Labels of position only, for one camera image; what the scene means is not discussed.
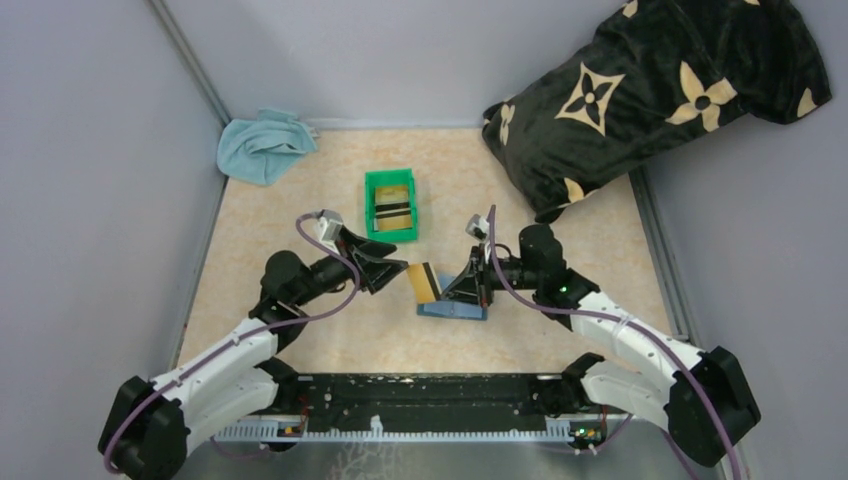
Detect green plastic bin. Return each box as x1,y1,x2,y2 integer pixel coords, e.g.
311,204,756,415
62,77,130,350
364,168,419,243

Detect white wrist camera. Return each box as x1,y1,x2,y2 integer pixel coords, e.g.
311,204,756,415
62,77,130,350
465,214,489,242
315,209,344,247

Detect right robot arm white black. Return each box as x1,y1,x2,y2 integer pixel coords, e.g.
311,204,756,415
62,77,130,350
442,215,761,479

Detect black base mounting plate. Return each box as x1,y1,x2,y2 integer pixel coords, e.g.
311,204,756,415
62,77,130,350
263,373,602,433

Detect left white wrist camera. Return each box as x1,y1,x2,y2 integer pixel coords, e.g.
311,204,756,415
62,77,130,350
315,209,344,247

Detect purple cable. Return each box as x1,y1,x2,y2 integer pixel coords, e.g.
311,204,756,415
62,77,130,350
486,204,743,480
102,211,362,476

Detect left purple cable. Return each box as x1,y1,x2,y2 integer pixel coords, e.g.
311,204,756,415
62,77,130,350
102,211,362,476

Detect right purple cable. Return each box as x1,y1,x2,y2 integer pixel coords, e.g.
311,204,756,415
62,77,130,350
486,204,743,480

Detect light blue cloth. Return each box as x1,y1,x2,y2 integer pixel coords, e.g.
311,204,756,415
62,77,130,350
216,108,319,186

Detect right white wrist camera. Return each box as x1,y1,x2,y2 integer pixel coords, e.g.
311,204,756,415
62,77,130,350
465,214,489,242

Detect blue leather card holder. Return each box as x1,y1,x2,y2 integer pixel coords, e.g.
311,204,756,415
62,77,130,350
411,274,488,321

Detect aluminium frame rail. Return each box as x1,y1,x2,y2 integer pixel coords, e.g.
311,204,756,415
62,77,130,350
137,374,738,444

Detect black floral blanket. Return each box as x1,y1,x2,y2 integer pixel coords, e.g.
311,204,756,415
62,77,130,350
481,1,832,223

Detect cards in green bin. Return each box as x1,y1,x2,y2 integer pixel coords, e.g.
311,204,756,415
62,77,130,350
374,185,412,232

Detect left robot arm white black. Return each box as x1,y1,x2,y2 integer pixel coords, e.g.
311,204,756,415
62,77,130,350
97,229,409,479

